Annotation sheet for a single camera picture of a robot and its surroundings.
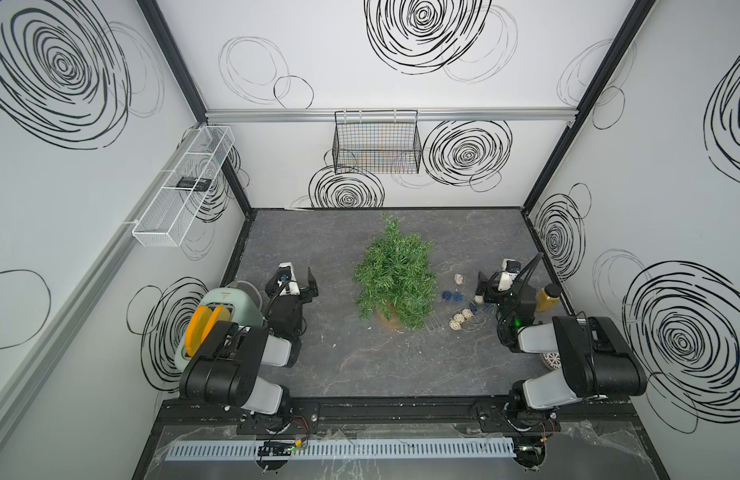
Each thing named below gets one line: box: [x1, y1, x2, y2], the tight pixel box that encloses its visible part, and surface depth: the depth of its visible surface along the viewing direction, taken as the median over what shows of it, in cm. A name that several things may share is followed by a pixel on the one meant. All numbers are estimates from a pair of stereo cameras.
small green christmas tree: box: [354, 214, 437, 330], surface depth 70 cm
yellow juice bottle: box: [536, 283, 562, 312], surface depth 89 cm
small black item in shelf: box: [176, 176, 212, 192], surface depth 79 cm
